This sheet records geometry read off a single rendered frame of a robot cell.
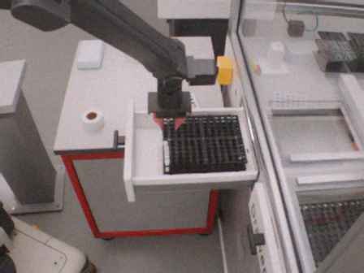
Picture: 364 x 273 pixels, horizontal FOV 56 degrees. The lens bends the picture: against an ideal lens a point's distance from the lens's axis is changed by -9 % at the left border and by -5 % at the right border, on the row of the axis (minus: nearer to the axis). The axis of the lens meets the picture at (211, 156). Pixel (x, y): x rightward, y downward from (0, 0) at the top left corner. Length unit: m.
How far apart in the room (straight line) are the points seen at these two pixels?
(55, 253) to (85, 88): 0.68
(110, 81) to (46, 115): 1.13
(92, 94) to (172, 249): 0.85
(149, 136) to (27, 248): 0.79
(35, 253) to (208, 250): 0.81
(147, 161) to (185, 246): 0.85
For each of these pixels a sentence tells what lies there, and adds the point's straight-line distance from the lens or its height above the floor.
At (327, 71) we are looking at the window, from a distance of 0.58.
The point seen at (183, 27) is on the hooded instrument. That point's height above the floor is 0.74.
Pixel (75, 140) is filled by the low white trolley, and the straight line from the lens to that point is 1.23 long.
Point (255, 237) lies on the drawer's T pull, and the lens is 0.84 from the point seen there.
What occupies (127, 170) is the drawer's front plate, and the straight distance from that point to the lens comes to 0.91.
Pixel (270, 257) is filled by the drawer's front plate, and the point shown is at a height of 0.93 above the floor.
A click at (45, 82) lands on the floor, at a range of 2.76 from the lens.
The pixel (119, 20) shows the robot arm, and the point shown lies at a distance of 0.52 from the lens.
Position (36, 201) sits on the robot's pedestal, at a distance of 2.04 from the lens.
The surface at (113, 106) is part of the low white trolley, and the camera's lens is 1.32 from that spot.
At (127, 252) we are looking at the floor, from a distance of 1.82.
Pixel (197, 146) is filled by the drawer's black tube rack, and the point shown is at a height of 0.87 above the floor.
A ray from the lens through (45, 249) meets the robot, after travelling 1.60.
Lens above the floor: 1.66
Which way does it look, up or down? 51 degrees down
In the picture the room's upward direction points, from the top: 7 degrees clockwise
